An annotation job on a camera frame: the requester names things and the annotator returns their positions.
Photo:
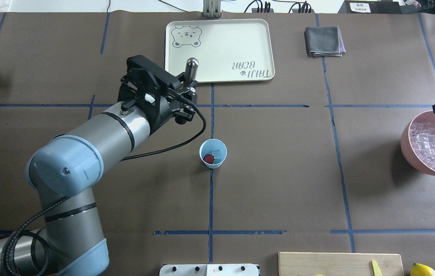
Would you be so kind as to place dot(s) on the cream bear tray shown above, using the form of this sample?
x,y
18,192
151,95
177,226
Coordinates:
x,y
233,50

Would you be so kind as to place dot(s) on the black box with label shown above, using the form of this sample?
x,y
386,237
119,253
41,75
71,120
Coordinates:
x,y
369,6

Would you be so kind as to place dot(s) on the light blue cup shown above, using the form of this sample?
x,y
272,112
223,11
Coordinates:
x,y
208,146

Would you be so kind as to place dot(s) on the pink bowl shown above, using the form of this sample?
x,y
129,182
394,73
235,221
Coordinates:
x,y
408,153

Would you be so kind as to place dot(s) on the red fake strawberry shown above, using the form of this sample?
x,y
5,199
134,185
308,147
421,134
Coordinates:
x,y
209,159

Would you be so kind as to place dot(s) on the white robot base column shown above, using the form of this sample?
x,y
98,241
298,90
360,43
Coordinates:
x,y
239,269

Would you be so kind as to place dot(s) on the aluminium frame post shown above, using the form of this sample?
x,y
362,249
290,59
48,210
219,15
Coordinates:
x,y
212,8

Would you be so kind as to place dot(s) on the yellow lemon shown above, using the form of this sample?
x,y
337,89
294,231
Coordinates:
x,y
419,269

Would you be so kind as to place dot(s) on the steel muddler black tip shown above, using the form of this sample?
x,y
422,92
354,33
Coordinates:
x,y
190,71

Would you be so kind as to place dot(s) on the yellow plastic knife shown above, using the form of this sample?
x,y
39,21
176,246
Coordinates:
x,y
375,268

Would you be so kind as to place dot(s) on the wooden cutting board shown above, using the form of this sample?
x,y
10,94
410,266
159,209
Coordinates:
x,y
337,264

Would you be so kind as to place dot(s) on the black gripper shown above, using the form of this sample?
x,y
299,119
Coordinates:
x,y
162,114

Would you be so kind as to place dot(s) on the clear ice cubes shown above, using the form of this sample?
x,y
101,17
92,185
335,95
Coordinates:
x,y
218,156

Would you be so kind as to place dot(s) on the folded grey cloth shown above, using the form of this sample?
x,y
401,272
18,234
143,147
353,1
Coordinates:
x,y
324,41

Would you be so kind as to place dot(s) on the ice cubes in bowl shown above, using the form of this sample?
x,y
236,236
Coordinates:
x,y
422,141

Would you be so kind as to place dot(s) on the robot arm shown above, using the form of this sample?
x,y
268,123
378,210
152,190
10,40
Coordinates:
x,y
66,237

